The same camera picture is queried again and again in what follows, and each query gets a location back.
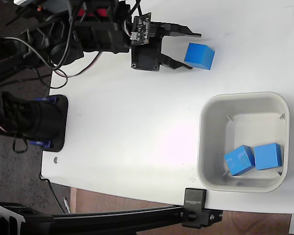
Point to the glossy blue cube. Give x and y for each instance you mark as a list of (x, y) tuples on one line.
[(238, 160)]

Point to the matte blue cube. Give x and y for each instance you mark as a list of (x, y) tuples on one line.
[(197, 55), (268, 156)]

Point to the black robot base blue clamps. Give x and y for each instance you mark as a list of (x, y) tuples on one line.
[(61, 122)]

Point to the black table clamp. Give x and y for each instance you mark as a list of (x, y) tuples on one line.
[(194, 208)]

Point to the black camera circuit board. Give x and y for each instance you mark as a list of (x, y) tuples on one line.
[(140, 29)]

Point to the black metal bracket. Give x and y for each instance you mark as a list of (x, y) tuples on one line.
[(12, 218)]

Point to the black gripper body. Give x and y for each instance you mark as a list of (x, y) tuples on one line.
[(144, 57)]

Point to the white flat object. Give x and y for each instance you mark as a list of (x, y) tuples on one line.
[(22, 2)]

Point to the small white stick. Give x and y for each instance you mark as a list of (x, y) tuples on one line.
[(66, 205)]

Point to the black aluminium rail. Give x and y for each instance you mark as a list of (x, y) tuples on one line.
[(112, 220)]

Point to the white plastic bin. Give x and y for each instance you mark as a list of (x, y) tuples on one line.
[(210, 147)]

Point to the black device with red light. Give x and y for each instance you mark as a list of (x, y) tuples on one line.
[(27, 11)]

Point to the black six-joint robot arm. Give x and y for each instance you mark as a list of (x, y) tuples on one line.
[(100, 36)]

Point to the small metal nut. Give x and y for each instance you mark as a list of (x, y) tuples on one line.
[(56, 160)]

